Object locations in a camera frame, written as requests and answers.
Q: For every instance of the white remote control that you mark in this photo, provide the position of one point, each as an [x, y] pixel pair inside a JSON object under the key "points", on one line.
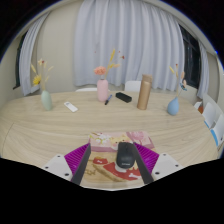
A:
{"points": [[71, 106]]}

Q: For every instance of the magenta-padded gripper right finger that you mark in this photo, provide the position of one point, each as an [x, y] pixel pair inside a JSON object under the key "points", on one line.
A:
{"points": [[163, 165]]}

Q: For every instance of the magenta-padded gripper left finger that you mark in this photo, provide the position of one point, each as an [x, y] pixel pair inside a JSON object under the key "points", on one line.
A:
{"points": [[60, 166]]}

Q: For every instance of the cartoon-print mouse pad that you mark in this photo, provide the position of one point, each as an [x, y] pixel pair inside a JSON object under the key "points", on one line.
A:
{"points": [[106, 138]]}

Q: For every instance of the bronze drink bottle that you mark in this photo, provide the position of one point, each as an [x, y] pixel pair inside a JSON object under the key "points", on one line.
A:
{"points": [[144, 93]]}

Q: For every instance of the black computer mouse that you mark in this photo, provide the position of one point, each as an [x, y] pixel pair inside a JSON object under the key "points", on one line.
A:
{"points": [[125, 156]]}

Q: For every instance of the pale green vase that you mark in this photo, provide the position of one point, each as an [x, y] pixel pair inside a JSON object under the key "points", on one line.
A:
{"points": [[46, 101]]}

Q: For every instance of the pink vase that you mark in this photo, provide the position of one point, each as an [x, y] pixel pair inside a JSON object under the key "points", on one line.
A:
{"points": [[102, 90]]}

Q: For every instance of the black oblong case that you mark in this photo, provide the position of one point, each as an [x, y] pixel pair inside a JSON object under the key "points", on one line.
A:
{"points": [[123, 97]]}

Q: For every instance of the narrow white curtain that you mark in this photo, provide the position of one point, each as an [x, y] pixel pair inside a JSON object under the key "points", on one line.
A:
{"points": [[30, 56], [203, 73]]}

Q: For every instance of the white and blue chair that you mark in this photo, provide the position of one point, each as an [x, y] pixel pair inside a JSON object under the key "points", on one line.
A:
{"points": [[218, 130], [209, 115]]}

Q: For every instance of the beige dried flower bunch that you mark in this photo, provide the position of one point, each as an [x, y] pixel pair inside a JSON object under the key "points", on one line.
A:
{"points": [[182, 85]]}

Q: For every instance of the light blue vase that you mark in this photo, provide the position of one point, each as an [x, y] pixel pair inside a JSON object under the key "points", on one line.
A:
{"points": [[173, 107]]}

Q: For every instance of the wide white curtain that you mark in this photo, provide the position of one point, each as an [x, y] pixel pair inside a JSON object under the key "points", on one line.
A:
{"points": [[133, 40]]}

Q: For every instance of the yellow dried flower bunch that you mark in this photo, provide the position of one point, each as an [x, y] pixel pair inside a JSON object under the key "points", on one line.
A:
{"points": [[37, 80]]}

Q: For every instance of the dark marker pen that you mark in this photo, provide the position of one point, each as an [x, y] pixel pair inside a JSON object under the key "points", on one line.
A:
{"points": [[108, 100]]}

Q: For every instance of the dark window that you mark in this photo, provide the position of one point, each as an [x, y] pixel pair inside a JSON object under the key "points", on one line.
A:
{"points": [[19, 63], [190, 56]]}

